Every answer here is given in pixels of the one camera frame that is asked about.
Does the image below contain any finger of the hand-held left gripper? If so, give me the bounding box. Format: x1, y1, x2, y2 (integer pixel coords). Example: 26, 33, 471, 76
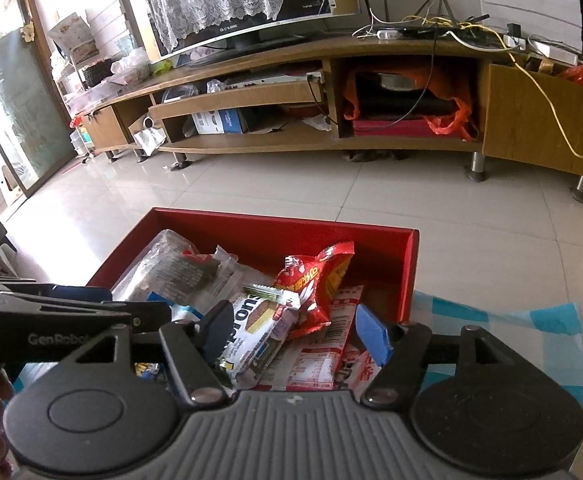
98, 301, 173, 333
0, 272, 114, 307

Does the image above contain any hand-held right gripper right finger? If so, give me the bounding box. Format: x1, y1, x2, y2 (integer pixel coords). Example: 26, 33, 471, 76
355, 305, 522, 408

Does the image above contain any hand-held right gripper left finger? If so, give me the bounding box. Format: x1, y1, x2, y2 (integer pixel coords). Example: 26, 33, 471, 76
58, 300, 237, 406

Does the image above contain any white wafer packet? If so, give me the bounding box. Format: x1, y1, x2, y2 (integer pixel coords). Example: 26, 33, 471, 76
216, 285, 302, 391

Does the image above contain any dark clear snack packet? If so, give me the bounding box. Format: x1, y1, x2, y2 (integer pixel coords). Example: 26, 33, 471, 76
111, 230, 239, 311

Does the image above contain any red white spicy strip packet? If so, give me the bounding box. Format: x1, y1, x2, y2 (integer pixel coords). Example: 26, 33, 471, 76
254, 285, 387, 393

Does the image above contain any red candy packet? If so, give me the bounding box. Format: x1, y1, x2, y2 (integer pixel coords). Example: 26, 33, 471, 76
274, 241, 356, 341

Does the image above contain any red cardboard box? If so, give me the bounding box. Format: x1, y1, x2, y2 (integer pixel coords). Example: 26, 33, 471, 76
86, 207, 421, 328

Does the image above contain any blue white checked tablecloth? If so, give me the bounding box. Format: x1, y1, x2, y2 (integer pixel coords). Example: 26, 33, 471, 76
11, 290, 583, 403

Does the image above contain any white storage cart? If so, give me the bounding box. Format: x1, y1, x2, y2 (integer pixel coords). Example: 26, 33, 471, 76
51, 10, 102, 163

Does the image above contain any small open cardboard box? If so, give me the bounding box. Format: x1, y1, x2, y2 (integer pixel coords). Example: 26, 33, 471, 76
128, 112, 169, 158

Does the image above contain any flat red box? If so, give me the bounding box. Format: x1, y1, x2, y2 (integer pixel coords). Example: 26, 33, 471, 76
351, 117, 467, 138

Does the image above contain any blue white box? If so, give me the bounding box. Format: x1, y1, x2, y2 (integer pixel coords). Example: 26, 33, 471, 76
191, 109, 249, 136

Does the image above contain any white plastic bag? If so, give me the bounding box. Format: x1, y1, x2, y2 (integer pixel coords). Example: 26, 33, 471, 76
110, 49, 151, 83

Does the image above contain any orange plastic bag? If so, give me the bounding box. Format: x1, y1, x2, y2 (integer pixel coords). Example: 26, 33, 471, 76
341, 62, 479, 142

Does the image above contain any steel bowl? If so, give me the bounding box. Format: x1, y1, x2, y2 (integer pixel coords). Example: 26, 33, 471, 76
376, 72, 422, 93

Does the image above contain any white set-top box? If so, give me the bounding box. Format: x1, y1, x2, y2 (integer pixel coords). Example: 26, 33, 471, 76
221, 72, 326, 90

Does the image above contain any printed carton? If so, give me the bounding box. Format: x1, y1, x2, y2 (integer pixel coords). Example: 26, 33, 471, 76
46, 11, 97, 53

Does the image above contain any wooden TV stand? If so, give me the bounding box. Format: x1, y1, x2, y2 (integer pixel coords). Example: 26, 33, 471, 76
74, 35, 583, 186

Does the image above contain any black router with antennas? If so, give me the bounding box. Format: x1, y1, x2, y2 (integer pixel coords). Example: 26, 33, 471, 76
359, 0, 495, 38

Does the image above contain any yellow cable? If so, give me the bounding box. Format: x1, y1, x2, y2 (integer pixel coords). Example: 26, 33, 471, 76
401, 0, 583, 161

